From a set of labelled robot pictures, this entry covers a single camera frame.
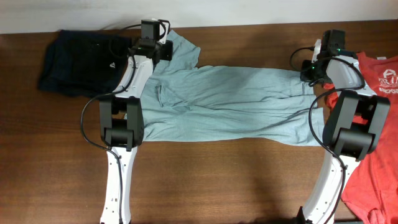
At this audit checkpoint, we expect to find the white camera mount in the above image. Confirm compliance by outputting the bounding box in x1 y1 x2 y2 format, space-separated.
151 18 170 44
312 39 322 63

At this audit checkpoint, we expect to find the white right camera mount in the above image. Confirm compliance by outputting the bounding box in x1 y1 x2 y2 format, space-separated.
312 39 322 63

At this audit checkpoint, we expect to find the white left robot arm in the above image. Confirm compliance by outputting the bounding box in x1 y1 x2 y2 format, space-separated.
99 19 173 224

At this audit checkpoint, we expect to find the red printed t-shirt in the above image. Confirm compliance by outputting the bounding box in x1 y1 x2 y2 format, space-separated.
342 52 397 224

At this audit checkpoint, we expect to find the light teal t-shirt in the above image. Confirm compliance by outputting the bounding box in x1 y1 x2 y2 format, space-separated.
141 32 324 146

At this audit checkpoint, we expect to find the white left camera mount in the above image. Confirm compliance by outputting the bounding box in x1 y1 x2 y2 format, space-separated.
151 18 170 44

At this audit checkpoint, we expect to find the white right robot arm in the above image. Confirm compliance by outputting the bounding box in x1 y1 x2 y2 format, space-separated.
294 30 391 223

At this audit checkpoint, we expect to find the folded dark navy garment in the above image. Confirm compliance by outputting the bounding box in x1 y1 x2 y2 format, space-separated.
37 30 132 98

